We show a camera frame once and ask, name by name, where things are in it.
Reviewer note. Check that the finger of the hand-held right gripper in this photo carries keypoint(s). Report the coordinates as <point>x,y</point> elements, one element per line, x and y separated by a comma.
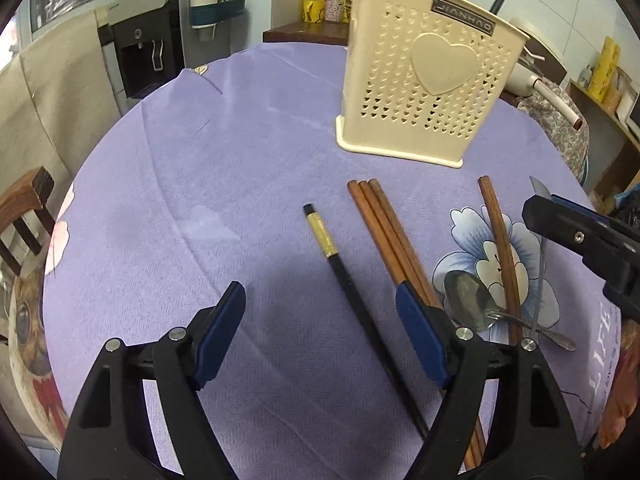
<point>565,227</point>
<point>582,209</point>

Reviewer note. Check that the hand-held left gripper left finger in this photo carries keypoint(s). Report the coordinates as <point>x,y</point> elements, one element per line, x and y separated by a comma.
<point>220,330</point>

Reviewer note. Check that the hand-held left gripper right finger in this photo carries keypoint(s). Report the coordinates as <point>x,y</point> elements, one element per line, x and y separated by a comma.
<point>420,330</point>

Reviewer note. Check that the metal spoon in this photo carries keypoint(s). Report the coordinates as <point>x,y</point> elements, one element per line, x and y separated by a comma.
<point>467,300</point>

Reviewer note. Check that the metal knife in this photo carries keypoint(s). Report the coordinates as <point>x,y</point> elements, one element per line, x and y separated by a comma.
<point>539,285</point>

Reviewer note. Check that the brown wooden chopstick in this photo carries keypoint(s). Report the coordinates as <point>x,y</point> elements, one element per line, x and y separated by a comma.
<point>377,232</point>
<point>500,240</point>
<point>400,231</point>
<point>389,234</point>

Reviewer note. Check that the black chopstick with gold band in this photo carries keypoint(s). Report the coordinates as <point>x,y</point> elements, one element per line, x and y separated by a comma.
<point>345,275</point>

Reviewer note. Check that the cream perforated utensil holder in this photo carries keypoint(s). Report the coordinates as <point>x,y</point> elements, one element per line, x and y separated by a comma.
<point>400,60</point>

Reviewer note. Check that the wooden shelf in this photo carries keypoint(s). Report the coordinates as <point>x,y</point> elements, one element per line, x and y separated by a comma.
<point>610,145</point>

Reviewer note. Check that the floral cloth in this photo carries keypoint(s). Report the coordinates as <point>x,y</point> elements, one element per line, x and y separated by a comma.
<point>555,135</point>

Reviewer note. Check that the yellow package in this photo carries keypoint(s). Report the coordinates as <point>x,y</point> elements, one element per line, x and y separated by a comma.
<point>604,67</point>

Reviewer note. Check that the brown and cream container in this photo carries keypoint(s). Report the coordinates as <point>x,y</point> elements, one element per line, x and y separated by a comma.
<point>537,30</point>

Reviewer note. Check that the dog print cloth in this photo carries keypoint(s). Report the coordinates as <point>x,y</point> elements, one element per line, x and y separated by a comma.
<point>30,330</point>

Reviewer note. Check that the wooden chair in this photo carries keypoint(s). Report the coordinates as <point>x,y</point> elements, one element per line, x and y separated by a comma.
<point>25,192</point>

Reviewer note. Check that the beige cloth cover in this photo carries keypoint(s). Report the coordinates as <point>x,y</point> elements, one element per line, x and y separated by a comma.
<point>60,90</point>

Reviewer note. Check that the wooden cabinet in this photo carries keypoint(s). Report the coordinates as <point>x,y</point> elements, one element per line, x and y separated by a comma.
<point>305,34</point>

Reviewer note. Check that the water dispenser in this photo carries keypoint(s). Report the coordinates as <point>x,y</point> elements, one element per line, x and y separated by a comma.
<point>145,25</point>

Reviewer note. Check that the teal holder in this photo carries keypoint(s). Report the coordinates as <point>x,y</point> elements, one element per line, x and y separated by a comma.
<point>225,10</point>

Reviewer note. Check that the yellow mug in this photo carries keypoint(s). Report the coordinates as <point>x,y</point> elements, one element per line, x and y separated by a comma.
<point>311,11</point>

